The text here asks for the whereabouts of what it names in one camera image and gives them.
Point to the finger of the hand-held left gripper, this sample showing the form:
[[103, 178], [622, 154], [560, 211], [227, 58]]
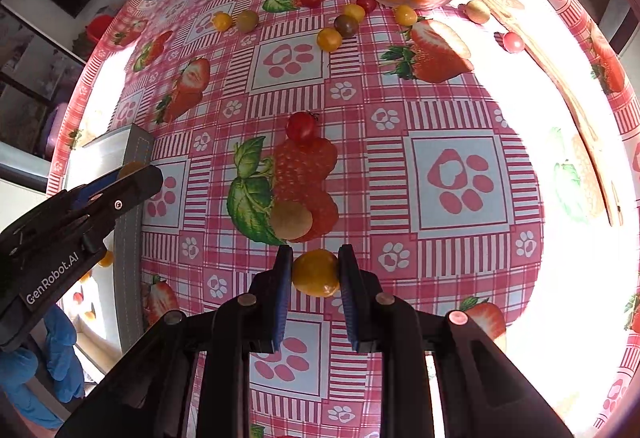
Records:
[[97, 185], [132, 193]]

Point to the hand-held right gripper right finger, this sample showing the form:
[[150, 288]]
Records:
[[350, 298]]

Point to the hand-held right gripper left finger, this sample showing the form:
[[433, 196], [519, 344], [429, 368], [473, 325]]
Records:
[[282, 298]]

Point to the yellow cherry tomato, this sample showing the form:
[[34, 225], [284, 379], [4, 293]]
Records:
[[90, 315], [86, 275], [405, 14], [105, 258], [222, 21], [352, 10], [329, 39], [316, 273]]

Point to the white tray with grey edge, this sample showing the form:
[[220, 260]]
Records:
[[127, 278]]

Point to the person's left hand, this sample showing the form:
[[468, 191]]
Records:
[[65, 358]]

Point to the purple plastic stool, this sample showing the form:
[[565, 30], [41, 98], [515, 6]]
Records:
[[55, 128]]

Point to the green-brown cherry tomato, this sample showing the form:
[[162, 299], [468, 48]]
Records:
[[291, 220]]

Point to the strawberry print pink tablecloth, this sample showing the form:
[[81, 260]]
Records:
[[450, 243]]

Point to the red plastic stool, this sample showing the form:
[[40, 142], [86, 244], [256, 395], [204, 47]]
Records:
[[100, 29]]

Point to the olive green cherry tomato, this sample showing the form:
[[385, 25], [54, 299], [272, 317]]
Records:
[[247, 20]]

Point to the dark brown cherry tomato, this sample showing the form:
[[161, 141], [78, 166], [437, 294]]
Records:
[[346, 26]]

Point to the pink-red cherry tomato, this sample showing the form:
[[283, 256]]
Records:
[[513, 42]]

